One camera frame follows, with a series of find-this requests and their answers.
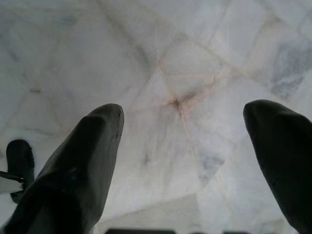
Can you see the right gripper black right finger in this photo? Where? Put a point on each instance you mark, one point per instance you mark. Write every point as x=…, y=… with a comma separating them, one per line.
x=285, y=158

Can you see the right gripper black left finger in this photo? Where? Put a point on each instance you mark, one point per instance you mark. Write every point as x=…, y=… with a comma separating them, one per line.
x=78, y=170

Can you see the black robot right foot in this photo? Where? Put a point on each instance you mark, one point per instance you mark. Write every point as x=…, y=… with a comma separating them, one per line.
x=19, y=158

